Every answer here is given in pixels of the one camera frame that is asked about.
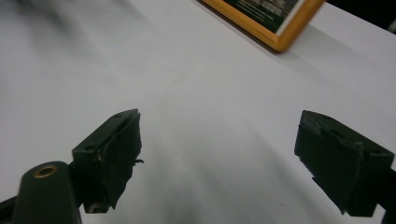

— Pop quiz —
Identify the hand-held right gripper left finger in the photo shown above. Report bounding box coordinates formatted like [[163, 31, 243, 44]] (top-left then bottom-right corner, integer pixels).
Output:
[[71, 107, 145, 215]]

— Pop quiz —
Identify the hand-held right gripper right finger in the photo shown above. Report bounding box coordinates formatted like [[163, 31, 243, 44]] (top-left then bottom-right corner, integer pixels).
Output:
[[293, 109, 396, 218]]

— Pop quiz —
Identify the wooden picture frame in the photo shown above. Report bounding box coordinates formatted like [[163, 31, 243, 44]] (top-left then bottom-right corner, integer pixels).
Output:
[[199, 0, 327, 53]]

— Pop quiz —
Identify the white table mat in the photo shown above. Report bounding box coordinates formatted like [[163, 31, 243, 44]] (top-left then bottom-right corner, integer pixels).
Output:
[[0, 0, 396, 224]]

